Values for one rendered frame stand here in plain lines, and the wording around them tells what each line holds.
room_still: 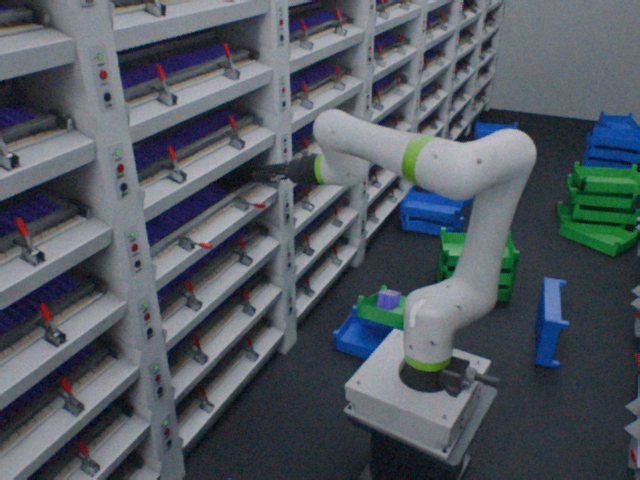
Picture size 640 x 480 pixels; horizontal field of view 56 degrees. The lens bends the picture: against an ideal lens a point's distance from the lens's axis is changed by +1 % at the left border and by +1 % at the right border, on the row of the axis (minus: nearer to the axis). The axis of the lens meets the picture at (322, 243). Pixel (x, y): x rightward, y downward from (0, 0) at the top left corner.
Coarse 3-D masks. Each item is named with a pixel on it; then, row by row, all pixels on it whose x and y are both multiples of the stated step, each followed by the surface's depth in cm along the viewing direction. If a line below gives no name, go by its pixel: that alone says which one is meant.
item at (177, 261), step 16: (256, 192) 186; (272, 192) 189; (256, 208) 181; (224, 224) 169; (240, 224) 176; (208, 240) 161; (160, 256) 151; (176, 256) 153; (192, 256) 156; (160, 272) 146; (176, 272) 152; (160, 288) 148
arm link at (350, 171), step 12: (324, 156) 166; (348, 156) 158; (324, 168) 165; (336, 168) 161; (348, 168) 160; (360, 168) 162; (324, 180) 167; (336, 180) 165; (348, 180) 163; (360, 180) 164
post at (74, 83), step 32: (64, 0) 105; (96, 32) 112; (64, 64) 112; (64, 96) 116; (96, 96) 115; (96, 128) 117; (128, 128) 125; (96, 160) 120; (128, 160) 127; (96, 192) 124; (128, 224) 131; (96, 256) 134; (128, 256) 133; (128, 288) 136; (128, 320) 139; (160, 320) 149; (160, 352) 152; (160, 416) 158; (160, 448) 161
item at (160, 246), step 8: (248, 184) 184; (256, 184) 187; (240, 192) 179; (224, 200) 174; (232, 200) 176; (208, 208) 168; (216, 208) 170; (200, 216) 165; (208, 216) 167; (184, 224) 160; (192, 224) 161; (200, 224) 164; (208, 224) 165; (176, 232) 156; (184, 232) 158; (192, 232) 160; (160, 240) 152; (168, 240) 153; (176, 240) 156; (152, 248) 149; (160, 248) 150; (168, 248) 152; (152, 256) 149
